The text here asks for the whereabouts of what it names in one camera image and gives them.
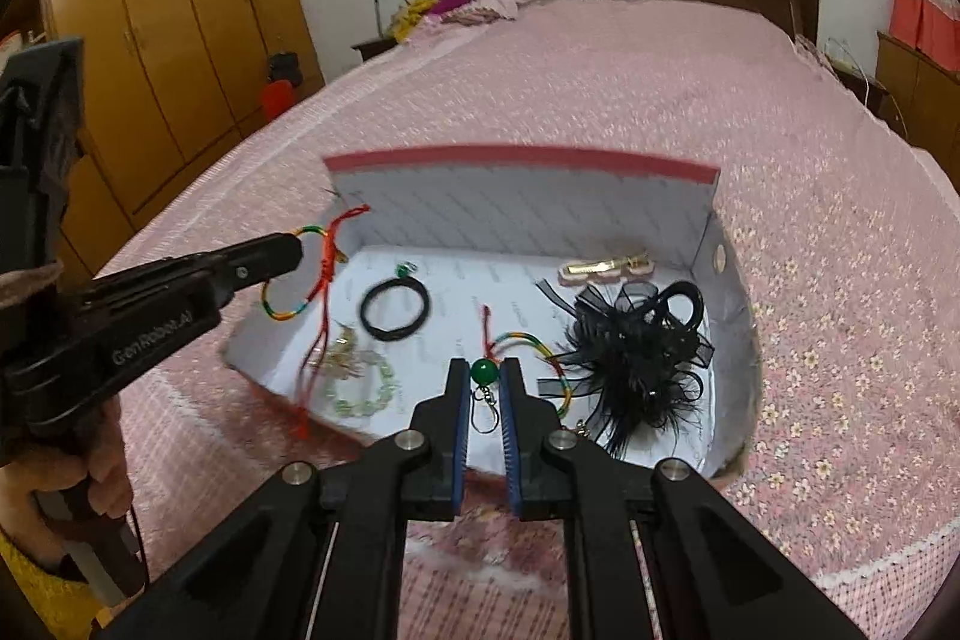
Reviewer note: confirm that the wooden side cabinet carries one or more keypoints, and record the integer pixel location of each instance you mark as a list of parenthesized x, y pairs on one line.
[(915, 85)]

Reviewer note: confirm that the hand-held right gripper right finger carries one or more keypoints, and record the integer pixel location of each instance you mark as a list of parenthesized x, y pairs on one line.
[(510, 419)]

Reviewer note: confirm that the black feather hair accessory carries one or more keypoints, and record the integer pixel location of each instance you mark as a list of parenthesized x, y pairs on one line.
[(637, 362)]

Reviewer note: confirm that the gold dangle earring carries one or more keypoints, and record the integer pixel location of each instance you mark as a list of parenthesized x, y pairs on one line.
[(343, 347)]

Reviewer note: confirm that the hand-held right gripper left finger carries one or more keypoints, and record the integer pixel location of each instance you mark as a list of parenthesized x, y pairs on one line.
[(459, 419)]

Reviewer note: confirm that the person's left hand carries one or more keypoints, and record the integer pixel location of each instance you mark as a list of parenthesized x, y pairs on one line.
[(45, 497)]

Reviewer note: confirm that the pink floral bedspread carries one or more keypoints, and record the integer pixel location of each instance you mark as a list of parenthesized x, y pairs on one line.
[(600, 100)]

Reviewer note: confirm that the red cardboard box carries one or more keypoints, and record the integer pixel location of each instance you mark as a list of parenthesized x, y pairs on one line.
[(420, 197)]

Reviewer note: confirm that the dark wooden nightstand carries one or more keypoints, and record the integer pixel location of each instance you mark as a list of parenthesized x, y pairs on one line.
[(373, 48)]

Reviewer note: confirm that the red and black bag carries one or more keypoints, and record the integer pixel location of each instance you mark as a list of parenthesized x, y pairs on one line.
[(281, 93)]

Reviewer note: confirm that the small green bead earring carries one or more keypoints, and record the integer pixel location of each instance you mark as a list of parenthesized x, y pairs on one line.
[(405, 269)]

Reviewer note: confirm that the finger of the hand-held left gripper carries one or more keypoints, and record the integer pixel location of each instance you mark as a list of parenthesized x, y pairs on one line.
[(259, 261)]

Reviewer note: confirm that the green bead hook earring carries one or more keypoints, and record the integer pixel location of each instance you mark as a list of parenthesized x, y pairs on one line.
[(480, 372)]

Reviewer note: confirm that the pile of clothes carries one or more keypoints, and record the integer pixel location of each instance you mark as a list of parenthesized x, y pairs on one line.
[(450, 10)]

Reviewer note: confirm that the wooden wardrobe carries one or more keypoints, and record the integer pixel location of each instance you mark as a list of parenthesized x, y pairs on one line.
[(172, 10)]

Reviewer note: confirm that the pink gold hair clip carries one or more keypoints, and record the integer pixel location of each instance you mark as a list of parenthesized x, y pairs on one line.
[(600, 269)]

